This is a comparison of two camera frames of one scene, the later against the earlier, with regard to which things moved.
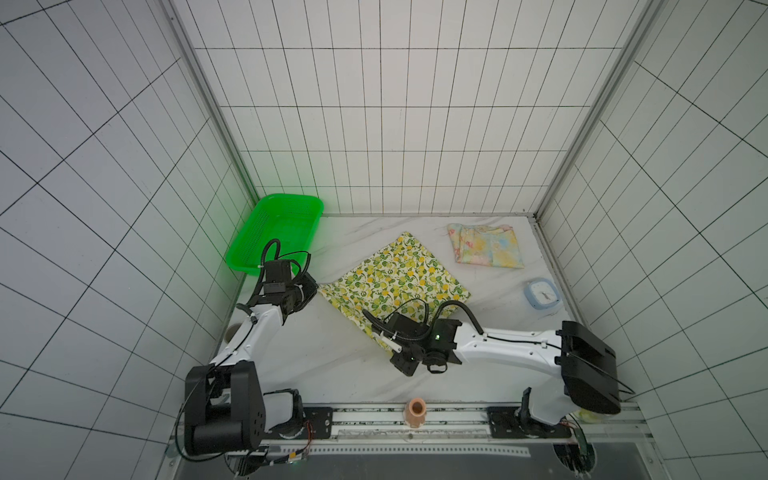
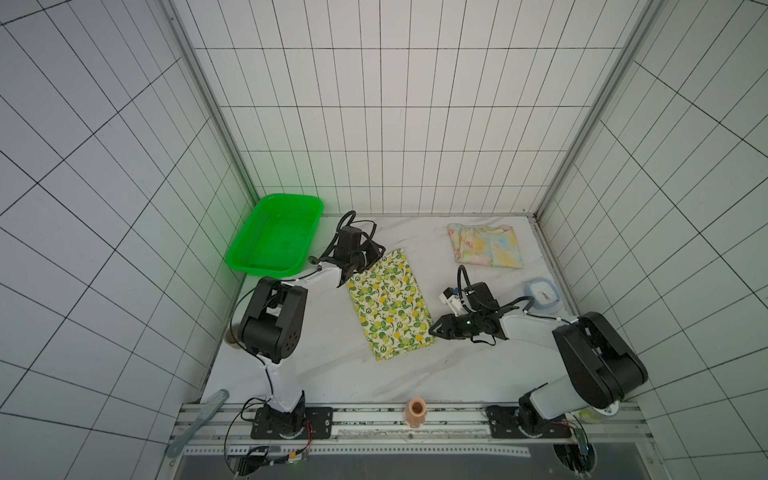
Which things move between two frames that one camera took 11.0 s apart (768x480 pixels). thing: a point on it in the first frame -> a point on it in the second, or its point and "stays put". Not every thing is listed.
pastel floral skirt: [490, 245] stays put
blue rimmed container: [542, 293] stays put
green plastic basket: [293, 220] stays put
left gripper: [303, 288] -> [360, 258]
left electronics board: [254, 460] stays put
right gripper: [395, 335] -> [456, 324]
